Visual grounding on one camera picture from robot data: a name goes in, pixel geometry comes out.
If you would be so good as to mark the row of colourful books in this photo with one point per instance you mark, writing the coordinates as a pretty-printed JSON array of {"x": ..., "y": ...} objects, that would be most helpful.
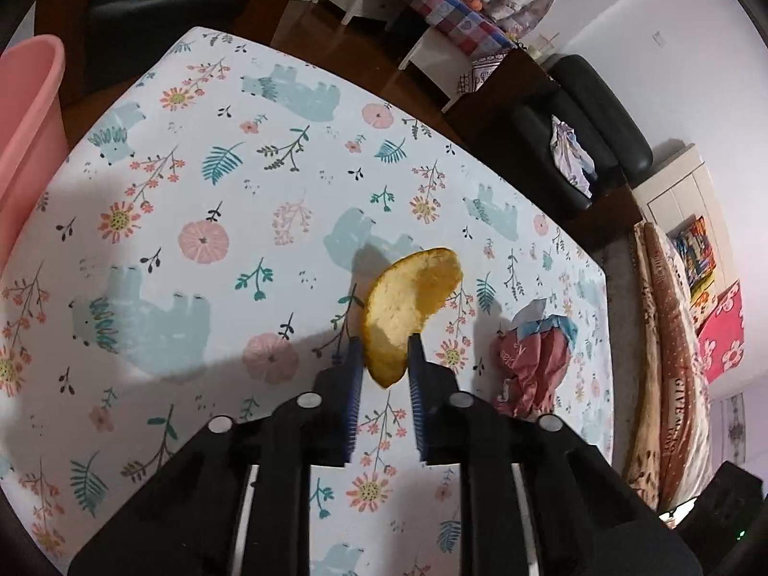
[{"x": 696, "y": 258}]

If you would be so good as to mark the black leather armchair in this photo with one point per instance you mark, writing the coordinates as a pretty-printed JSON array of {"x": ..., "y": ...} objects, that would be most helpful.
[{"x": 156, "y": 18}]

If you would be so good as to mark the patterned crumpled cloth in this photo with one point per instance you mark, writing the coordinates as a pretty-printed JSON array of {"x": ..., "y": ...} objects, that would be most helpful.
[{"x": 573, "y": 153}]

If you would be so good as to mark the floral tablecloth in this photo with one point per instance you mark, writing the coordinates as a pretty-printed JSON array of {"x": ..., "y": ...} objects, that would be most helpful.
[{"x": 210, "y": 204}]

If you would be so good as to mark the red floral cushion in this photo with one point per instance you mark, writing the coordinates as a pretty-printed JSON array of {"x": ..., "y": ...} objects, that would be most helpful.
[{"x": 723, "y": 336}]

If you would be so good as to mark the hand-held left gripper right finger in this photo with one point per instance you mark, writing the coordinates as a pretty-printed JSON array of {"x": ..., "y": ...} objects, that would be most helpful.
[{"x": 415, "y": 390}]

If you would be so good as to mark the brown printed blanket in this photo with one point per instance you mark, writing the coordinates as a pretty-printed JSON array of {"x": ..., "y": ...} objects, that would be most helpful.
[{"x": 666, "y": 360}]

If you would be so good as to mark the yellow bread slice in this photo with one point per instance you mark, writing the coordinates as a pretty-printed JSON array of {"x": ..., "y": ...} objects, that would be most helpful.
[{"x": 402, "y": 306}]

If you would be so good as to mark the white wall socket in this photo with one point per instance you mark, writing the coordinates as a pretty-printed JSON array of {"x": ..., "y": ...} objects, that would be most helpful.
[{"x": 660, "y": 39}]

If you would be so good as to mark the white desk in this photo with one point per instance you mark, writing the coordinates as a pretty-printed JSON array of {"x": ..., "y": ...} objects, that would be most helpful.
[{"x": 366, "y": 9}]

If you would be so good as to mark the black leather sofa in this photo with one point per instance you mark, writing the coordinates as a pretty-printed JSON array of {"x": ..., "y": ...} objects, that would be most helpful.
[{"x": 606, "y": 114}]

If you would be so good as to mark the checkered tablecloth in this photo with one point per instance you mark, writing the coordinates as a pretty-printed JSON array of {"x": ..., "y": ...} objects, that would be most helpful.
[{"x": 444, "y": 9}]

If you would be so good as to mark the crumpled red wrapper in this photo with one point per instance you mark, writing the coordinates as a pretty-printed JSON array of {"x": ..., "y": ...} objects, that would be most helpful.
[{"x": 534, "y": 366}]

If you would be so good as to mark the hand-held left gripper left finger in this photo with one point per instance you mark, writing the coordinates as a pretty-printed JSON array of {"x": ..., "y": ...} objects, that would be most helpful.
[{"x": 354, "y": 390}]

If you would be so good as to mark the pink plastic basin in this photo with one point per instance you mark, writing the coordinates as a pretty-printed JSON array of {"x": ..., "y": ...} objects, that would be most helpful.
[{"x": 30, "y": 132}]

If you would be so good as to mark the white cabinet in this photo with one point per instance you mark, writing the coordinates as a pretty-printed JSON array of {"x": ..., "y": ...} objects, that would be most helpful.
[{"x": 684, "y": 186}]

